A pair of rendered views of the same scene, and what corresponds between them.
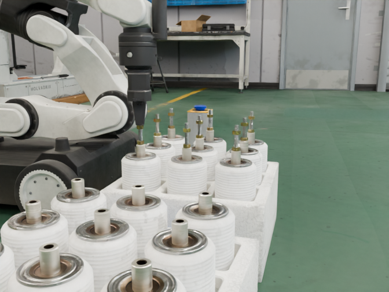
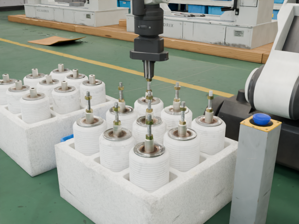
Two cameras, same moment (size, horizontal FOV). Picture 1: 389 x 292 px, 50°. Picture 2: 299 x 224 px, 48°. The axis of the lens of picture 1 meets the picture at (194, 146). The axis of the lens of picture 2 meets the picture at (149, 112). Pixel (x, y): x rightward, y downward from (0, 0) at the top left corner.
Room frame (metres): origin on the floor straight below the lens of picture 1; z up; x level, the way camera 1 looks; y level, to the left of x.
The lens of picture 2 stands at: (1.49, -0.77, 0.63)
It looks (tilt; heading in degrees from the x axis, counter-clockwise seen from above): 22 degrees down; 119
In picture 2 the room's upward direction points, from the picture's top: straight up
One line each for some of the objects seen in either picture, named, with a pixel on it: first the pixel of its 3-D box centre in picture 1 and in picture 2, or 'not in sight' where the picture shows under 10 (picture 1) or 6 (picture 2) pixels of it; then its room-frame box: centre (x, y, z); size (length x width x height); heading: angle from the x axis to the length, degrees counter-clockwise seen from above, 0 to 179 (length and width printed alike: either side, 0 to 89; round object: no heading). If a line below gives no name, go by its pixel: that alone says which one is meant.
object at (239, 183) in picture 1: (234, 200); (91, 150); (0.93, -0.10, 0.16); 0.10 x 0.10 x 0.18
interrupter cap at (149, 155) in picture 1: (140, 156); (148, 101); (1.00, 0.13, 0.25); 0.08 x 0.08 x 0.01
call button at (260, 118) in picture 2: (199, 108); (261, 120); (1.38, -0.02, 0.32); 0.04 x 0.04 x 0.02
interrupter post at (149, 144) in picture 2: (250, 138); (149, 144); (1.16, -0.16, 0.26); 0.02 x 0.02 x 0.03
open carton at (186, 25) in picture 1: (193, 24); not in sight; (5.88, 0.01, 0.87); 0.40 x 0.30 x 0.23; 63
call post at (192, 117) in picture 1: (199, 156); (253, 180); (1.38, -0.02, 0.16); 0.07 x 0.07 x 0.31; 74
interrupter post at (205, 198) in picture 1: (205, 203); (33, 93); (0.63, -0.02, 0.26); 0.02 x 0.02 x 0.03
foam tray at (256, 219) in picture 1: (199, 206); (149, 170); (1.08, -0.01, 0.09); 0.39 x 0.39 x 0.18; 74
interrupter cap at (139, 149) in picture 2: (250, 142); (149, 149); (1.16, -0.16, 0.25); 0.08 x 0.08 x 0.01
